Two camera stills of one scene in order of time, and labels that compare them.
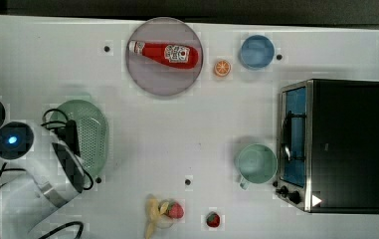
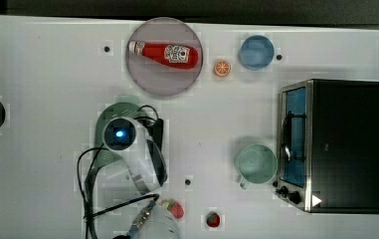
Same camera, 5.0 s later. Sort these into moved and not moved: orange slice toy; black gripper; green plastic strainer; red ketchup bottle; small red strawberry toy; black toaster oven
Moved: green plastic strainer; black gripper
Not moved: orange slice toy; red ketchup bottle; small red strawberry toy; black toaster oven
